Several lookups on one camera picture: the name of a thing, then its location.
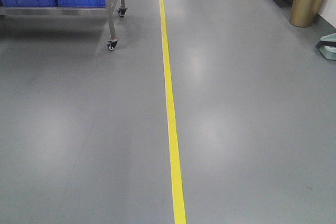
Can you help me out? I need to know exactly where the steel trolley cart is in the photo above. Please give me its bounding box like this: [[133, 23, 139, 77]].
[[1, 0, 127, 51]]

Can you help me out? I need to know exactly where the grey dustpan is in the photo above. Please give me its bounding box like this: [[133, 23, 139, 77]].
[[316, 33, 336, 61]]

